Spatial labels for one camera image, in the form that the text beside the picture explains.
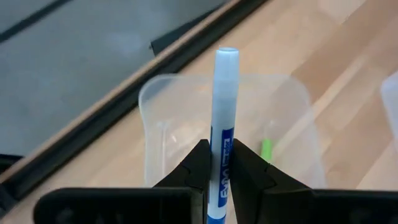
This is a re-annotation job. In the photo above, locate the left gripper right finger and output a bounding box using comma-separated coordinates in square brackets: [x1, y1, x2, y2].
[229, 138, 314, 224]

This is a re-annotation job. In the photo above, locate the blue Expo whiteboard marker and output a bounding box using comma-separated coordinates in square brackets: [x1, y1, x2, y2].
[206, 47, 241, 224]

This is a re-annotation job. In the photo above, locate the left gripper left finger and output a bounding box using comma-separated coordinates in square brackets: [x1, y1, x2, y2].
[154, 138, 213, 224]

